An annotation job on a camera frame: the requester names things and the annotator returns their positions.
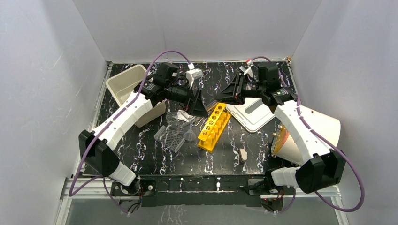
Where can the aluminium frame rail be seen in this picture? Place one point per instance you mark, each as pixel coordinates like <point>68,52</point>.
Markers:
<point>102,188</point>

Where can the beige plastic bin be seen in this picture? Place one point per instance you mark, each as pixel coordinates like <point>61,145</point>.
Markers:
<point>121,86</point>

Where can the yellow test tube rack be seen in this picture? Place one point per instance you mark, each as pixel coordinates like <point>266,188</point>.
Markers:
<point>213,128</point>

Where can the small beige stopper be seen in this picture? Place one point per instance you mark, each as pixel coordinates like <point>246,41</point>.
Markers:
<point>242,155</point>

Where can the clear well plate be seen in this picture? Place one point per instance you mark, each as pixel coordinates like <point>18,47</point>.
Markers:
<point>170,139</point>

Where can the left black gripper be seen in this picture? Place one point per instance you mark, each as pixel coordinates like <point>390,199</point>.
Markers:
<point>190,97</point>

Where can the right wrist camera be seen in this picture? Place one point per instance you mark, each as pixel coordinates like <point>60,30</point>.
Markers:
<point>246,68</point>

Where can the clear plastic funnel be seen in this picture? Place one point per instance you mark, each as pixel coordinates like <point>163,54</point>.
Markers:
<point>190,135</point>

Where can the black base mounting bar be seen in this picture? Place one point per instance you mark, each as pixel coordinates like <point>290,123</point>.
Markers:
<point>162,190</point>

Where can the white centrifuge with orange lid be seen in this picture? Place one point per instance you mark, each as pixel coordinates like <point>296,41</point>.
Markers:
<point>323,130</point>

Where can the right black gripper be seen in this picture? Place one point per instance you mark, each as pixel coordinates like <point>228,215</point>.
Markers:
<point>232,93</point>

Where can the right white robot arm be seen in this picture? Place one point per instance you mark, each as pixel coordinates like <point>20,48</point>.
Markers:
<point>320,165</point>

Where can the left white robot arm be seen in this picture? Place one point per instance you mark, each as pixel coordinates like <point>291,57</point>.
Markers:
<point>97,146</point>

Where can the white bin lid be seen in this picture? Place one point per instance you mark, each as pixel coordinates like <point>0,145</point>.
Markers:
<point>252,115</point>

